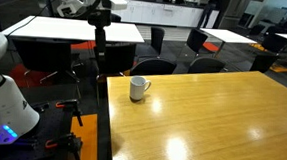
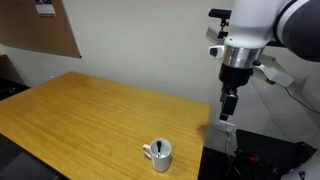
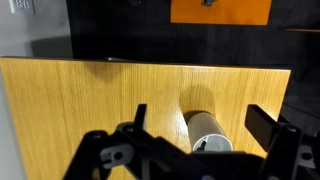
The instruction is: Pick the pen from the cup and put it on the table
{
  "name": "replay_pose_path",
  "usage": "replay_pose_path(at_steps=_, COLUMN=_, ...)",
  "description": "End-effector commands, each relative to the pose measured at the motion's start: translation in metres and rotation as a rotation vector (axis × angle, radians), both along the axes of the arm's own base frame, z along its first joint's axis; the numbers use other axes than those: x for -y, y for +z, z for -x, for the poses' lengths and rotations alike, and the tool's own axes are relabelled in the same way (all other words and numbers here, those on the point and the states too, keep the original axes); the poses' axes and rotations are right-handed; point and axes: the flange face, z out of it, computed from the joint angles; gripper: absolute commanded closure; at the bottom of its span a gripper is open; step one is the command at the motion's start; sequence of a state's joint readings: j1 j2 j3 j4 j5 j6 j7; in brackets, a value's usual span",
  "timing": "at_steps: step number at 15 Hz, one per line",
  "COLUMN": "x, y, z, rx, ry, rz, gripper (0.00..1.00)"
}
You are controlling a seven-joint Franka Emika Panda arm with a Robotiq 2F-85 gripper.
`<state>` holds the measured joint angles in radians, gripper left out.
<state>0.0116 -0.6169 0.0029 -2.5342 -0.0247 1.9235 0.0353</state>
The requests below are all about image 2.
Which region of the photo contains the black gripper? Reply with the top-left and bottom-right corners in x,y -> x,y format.
218,63 -> 254,122

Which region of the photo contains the black-capped marker pen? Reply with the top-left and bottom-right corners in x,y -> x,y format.
155,140 -> 163,158

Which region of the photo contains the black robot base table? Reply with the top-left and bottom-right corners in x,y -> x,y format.
229,129 -> 318,180

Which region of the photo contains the white ceramic mug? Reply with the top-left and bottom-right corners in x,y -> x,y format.
142,137 -> 173,173

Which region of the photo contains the paper notice on board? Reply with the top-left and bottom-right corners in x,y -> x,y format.
33,0 -> 57,18

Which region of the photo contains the brown cork notice board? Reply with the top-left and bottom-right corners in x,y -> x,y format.
0,0 -> 83,59

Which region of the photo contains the dark grey furniture panel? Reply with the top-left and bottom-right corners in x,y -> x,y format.
0,133 -> 69,180

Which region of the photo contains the dark low furniture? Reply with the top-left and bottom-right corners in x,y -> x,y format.
0,78 -> 30,102

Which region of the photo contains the white wall socket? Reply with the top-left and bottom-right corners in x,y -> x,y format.
218,120 -> 236,134

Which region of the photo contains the white socket cable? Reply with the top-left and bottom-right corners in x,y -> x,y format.
225,131 -> 233,156

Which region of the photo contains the orange-handled black clamp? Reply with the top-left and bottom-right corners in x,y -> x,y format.
234,149 -> 262,165

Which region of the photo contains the white wrist camera plate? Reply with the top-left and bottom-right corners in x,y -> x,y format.
208,45 -> 295,88

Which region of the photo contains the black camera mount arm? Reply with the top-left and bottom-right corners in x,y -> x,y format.
217,18 -> 230,40

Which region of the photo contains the black stereo camera bar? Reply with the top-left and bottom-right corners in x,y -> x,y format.
208,8 -> 233,19

